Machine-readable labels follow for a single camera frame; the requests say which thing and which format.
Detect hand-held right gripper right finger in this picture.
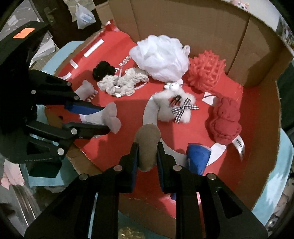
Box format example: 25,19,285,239
157,142,269,239

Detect pink bed sheet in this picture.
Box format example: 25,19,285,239
0,161,24,190

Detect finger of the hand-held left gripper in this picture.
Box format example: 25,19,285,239
14,119,111,162
29,69,104,114

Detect blue cloth roll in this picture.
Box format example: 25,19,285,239
186,143,212,176

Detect white plush rabbit charm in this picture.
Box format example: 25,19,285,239
153,82,199,123

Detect white mesh bath loofah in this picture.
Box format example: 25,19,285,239
129,34,191,83

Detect white cloth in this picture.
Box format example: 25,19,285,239
80,102,122,134

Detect beige powder puff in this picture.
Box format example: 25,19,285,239
135,124,161,173

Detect red mesh bath loofah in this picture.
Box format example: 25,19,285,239
187,51,227,92

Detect cardboard box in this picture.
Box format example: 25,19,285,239
53,0,282,239

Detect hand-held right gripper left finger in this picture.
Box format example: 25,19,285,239
24,142,140,239

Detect cream crochet scrunchie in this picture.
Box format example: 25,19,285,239
98,68,149,98

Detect clear plastic bag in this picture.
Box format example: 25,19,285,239
75,3,96,29

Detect red knitted plush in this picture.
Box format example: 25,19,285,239
208,96,246,161

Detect red printed box liner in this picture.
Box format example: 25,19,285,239
56,19,244,230

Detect black scrunchie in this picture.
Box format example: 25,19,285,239
92,60,116,81

